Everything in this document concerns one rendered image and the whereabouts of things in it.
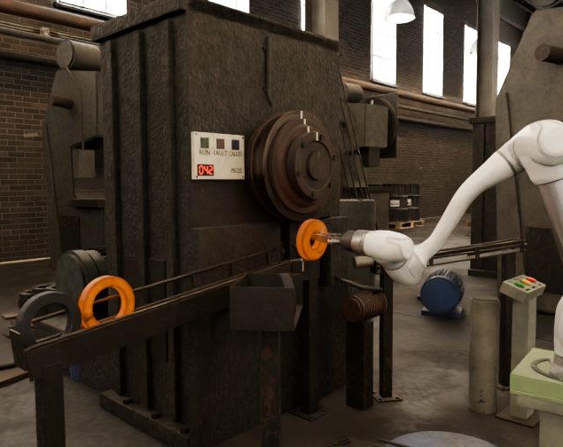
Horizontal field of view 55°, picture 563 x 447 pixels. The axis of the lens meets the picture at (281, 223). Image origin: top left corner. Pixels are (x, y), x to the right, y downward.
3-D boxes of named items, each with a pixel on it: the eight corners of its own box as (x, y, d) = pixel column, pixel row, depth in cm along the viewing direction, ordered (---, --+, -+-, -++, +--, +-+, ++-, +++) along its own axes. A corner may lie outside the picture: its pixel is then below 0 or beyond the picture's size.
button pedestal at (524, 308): (493, 419, 237) (496, 280, 233) (512, 403, 255) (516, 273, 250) (531, 430, 226) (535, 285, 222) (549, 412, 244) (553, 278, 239)
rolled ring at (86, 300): (121, 342, 173) (114, 341, 175) (143, 289, 179) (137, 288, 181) (73, 324, 160) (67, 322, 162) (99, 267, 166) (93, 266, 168)
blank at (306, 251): (306, 267, 208) (313, 269, 206) (290, 239, 199) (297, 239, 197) (326, 239, 216) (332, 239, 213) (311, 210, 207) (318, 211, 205)
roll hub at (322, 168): (285, 199, 219) (285, 129, 217) (328, 198, 239) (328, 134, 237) (296, 199, 215) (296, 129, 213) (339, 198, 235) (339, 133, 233)
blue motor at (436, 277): (418, 318, 413) (418, 274, 410) (428, 303, 465) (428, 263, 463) (459, 323, 401) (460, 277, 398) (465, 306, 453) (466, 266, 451)
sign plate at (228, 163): (191, 179, 207) (191, 131, 206) (241, 179, 226) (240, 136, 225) (195, 179, 205) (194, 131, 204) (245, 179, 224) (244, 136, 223)
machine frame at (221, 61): (96, 404, 255) (83, 25, 243) (258, 352, 334) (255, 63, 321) (191, 458, 206) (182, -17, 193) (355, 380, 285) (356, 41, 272)
